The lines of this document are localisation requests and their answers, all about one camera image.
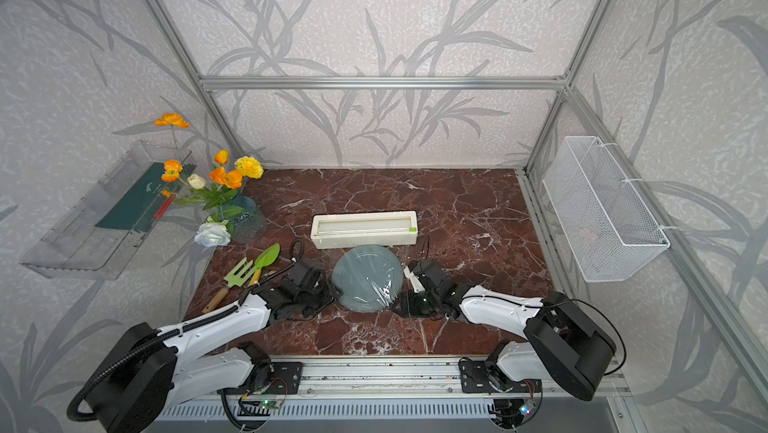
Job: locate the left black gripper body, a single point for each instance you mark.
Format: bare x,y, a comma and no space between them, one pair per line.
313,302

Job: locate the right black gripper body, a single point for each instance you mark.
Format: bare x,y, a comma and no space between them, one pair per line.
419,305

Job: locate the grey-green round plate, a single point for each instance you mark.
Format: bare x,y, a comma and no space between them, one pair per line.
368,278

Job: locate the white plastic wrap dispenser box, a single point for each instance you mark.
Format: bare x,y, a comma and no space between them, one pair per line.
334,231

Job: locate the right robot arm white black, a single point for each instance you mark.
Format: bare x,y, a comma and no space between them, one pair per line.
562,342

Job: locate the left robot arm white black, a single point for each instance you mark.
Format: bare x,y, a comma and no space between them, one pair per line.
151,370

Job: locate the flower bouquet in glass vase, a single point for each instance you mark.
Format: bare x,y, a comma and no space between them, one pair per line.
231,216

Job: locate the left green circuit board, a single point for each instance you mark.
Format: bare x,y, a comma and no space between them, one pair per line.
257,405

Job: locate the right small circuit board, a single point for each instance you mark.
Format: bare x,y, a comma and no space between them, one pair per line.
527,407

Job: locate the red pen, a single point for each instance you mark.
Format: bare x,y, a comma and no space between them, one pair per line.
165,205

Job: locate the dark green notebook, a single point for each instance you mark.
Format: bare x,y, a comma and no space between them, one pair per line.
136,210

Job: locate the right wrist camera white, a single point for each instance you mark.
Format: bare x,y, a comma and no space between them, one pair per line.
416,285

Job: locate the green garden trowel yellow handle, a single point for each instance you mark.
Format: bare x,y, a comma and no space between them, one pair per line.
265,259

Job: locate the green garden fork wooden handle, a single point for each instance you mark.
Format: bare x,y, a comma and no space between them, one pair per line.
236,277

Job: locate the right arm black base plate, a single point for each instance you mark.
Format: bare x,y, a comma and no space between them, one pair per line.
475,378

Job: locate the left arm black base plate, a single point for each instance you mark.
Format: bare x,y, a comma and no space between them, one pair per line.
280,378

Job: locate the white wire mesh basket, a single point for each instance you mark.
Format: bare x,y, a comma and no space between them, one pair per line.
609,228

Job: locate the clear acrylic wall shelf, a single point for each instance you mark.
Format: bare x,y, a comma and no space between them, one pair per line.
75,248

